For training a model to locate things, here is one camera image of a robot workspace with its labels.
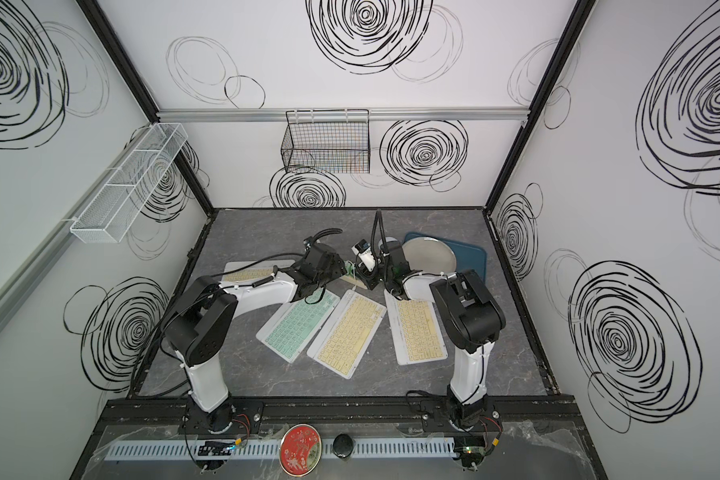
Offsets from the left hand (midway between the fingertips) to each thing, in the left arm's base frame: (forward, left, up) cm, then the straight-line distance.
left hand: (339, 265), depth 95 cm
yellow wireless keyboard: (-20, -3, -6) cm, 21 cm away
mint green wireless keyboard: (-18, +13, -7) cm, 23 cm away
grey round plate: (+10, -31, -6) cm, 34 cm away
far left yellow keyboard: (-22, +10, +23) cm, 33 cm away
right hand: (0, -6, -1) cm, 6 cm away
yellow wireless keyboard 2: (-18, -24, -7) cm, 31 cm away
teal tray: (+9, -44, -5) cm, 45 cm away
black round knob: (-48, -5, +3) cm, 48 cm away
